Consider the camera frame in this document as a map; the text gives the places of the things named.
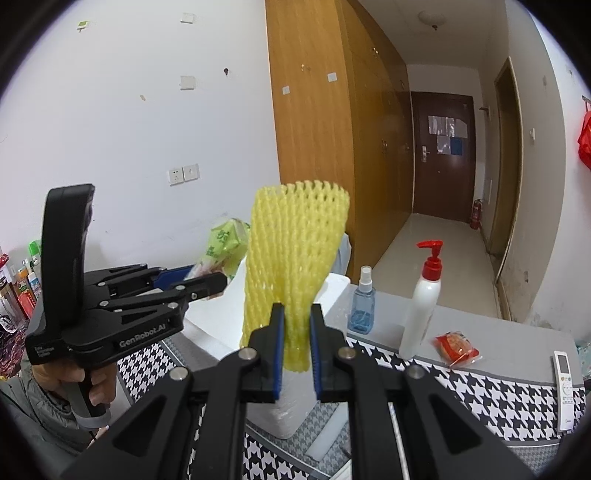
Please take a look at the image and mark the clear plastic wrapper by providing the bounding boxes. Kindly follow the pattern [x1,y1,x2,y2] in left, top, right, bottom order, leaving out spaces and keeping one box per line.
[574,339,591,377]

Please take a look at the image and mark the row of colourful bottles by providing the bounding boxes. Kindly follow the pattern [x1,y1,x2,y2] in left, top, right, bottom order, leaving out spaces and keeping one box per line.
[0,240,44,333]

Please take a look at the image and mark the white foam box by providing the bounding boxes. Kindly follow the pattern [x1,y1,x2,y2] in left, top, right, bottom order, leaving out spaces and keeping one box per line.
[184,258,355,440]

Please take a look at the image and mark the white pump bottle red cap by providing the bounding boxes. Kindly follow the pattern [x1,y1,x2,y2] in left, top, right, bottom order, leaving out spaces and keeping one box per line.
[398,240,445,361]

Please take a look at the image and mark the ceiling lamp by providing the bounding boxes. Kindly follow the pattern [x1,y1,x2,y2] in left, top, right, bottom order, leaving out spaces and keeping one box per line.
[418,10,445,32]

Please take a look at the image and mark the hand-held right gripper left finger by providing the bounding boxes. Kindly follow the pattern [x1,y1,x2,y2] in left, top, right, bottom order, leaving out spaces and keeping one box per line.
[60,302,285,480]

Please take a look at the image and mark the person's left forearm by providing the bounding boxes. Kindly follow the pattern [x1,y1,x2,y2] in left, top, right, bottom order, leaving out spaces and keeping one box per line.
[0,360,100,462]

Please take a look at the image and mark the houndstooth tablecloth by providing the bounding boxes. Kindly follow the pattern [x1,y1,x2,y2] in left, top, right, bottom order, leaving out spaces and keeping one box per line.
[117,332,587,480]

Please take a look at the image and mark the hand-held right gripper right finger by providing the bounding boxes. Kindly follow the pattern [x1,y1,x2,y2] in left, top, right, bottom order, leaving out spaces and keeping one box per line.
[309,303,541,480]

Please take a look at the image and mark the red plastic bag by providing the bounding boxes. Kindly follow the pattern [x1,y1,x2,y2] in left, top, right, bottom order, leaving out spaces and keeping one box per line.
[577,110,591,169]

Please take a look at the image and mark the wooden door frame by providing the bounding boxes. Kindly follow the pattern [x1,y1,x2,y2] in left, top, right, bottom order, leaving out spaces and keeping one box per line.
[488,56,525,319]

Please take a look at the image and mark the person's left hand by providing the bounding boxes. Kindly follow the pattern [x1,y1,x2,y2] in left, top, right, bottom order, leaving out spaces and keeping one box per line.
[34,362,117,407]

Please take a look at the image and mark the white remote control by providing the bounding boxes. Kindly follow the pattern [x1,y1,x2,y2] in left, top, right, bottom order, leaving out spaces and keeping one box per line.
[553,351,577,432]

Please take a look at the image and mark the green plastic packet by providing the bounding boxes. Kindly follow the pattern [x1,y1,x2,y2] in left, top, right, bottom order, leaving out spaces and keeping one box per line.
[193,218,252,301]

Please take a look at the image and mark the white paper notices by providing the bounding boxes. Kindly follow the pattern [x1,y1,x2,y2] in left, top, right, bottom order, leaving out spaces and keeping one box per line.
[427,115,468,155]

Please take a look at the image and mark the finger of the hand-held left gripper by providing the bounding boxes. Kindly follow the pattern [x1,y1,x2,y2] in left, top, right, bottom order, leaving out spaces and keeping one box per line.
[84,263,195,299]
[85,271,228,321]

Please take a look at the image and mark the blue spray bottle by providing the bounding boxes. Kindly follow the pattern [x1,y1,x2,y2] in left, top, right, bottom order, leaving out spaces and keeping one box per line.
[347,265,378,334]

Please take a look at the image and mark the dark brown door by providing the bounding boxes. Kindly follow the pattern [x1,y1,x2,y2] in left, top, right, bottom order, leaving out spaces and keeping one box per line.
[410,91,476,225]

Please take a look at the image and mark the red snack packet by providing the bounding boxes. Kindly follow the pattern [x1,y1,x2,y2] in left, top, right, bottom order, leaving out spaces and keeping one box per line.
[433,331,481,367]

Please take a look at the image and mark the yellow foam net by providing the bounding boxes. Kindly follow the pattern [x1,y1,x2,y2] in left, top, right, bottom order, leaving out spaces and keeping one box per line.
[239,181,351,374]

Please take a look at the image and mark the wooden wardrobe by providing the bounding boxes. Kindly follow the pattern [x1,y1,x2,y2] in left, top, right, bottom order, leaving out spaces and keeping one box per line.
[264,0,414,273]

